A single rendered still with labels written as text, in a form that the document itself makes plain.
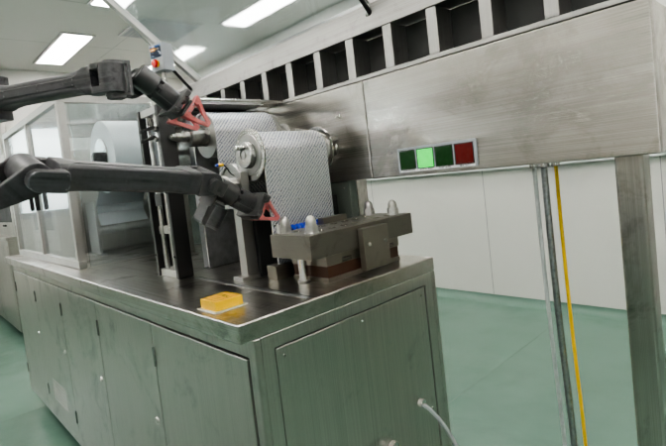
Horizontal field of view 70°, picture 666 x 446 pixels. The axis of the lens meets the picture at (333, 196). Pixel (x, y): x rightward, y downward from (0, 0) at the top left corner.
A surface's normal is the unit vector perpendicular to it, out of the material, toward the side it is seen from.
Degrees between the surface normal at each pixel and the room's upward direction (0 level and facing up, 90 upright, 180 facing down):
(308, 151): 90
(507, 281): 90
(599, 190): 90
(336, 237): 90
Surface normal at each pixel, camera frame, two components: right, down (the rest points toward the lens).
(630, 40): -0.72, 0.12
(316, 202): 0.69, -0.04
